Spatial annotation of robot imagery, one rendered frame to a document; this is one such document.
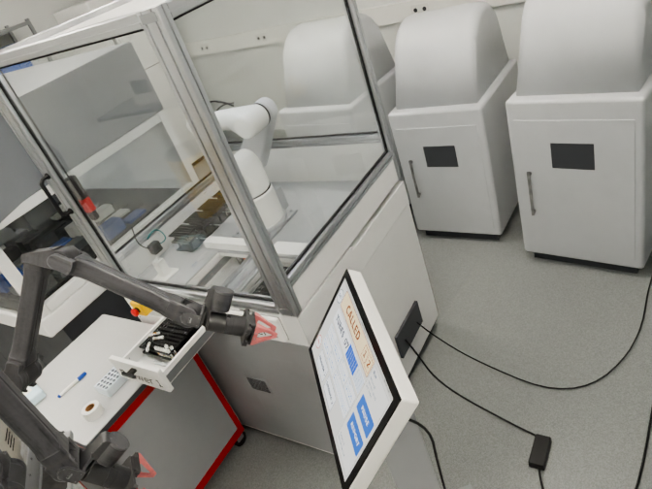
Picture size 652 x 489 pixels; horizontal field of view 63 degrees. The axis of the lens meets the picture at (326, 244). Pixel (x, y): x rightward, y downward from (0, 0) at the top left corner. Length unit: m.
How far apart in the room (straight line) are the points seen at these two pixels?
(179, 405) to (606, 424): 1.79
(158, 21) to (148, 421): 1.55
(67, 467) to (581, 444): 1.90
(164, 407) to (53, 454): 1.07
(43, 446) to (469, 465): 1.69
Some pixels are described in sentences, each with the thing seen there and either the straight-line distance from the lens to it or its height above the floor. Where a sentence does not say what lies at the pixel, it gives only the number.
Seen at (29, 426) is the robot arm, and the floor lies 1.37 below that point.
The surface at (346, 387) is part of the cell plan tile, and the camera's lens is 1.41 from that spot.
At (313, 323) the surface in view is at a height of 0.85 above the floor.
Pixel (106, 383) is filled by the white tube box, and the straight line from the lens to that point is 2.37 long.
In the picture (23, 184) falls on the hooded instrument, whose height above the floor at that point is 1.46.
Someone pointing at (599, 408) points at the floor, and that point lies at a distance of 2.63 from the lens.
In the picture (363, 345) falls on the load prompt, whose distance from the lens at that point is 1.36.
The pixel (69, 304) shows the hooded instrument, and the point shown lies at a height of 0.88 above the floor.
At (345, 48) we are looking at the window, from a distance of 2.18.
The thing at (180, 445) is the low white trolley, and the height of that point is 0.37.
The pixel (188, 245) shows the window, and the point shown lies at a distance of 2.01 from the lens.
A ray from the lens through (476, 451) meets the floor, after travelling 2.52.
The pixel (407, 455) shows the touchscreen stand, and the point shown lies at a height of 0.77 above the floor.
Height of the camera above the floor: 2.09
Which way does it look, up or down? 32 degrees down
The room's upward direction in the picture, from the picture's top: 21 degrees counter-clockwise
